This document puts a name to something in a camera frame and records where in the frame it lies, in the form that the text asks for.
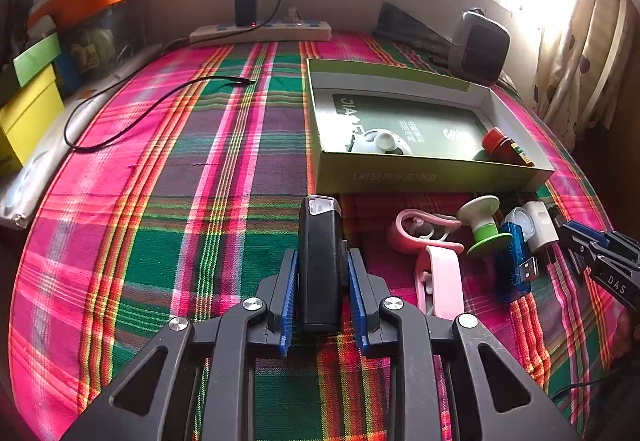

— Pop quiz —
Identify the right hand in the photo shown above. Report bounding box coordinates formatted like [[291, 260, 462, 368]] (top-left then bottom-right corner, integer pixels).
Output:
[[612, 309, 639, 359]]

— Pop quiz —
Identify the black rectangular device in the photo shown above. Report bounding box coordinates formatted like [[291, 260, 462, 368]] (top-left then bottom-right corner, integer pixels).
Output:
[[297, 195, 343, 333]]

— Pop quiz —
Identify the plaid pink green tablecloth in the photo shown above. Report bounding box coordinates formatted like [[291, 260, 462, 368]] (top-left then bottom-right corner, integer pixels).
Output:
[[8, 34, 620, 440]]

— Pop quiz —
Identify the black charging cable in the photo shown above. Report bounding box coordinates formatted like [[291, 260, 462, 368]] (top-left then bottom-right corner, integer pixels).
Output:
[[62, 0, 286, 154]]

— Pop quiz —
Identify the pink handheld fan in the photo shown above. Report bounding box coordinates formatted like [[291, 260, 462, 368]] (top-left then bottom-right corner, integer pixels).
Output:
[[387, 208, 464, 321]]

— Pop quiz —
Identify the white power strip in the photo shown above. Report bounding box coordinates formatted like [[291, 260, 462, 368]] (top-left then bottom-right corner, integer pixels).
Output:
[[189, 21, 332, 46]]

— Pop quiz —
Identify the white cup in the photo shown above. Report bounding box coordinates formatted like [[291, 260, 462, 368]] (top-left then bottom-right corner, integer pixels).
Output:
[[523, 201, 559, 253]]

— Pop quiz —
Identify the blue usb device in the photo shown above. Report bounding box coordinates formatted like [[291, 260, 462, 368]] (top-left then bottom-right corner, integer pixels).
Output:
[[495, 222, 539, 303]]

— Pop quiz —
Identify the white small object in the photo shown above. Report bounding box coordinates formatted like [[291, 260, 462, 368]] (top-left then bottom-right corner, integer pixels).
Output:
[[348, 128, 412, 156]]

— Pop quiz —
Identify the green white spool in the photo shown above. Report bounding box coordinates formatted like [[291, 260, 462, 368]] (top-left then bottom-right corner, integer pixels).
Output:
[[457, 195, 513, 257]]

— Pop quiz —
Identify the green cardboard box tray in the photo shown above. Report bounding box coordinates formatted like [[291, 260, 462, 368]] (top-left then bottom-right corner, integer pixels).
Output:
[[307, 59, 554, 194]]

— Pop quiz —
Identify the yellow green box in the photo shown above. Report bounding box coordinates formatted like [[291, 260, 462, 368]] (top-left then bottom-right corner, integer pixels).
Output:
[[0, 33, 64, 176]]

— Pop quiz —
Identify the black folded item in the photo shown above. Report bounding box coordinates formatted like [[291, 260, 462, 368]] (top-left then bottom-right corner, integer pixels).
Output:
[[372, 2, 451, 63]]

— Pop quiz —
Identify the cream patterned curtain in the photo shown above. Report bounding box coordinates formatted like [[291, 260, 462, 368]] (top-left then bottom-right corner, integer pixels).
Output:
[[534, 0, 639, 150]]

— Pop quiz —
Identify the black charger adapter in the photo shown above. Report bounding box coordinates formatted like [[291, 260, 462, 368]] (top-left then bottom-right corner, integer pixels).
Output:
[[234, 0, 257, 27]]

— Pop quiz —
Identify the white round cap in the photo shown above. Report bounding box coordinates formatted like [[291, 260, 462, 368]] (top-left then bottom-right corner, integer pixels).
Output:
[[502, 207, 536, 241]]

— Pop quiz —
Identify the grey portable speaker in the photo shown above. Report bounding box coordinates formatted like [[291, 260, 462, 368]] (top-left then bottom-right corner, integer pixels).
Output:
[[448, 9, 511, 87]]

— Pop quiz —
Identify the red cap pill bottle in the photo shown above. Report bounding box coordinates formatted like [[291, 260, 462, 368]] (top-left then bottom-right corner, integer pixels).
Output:
[[480, 127, 535, 167]]

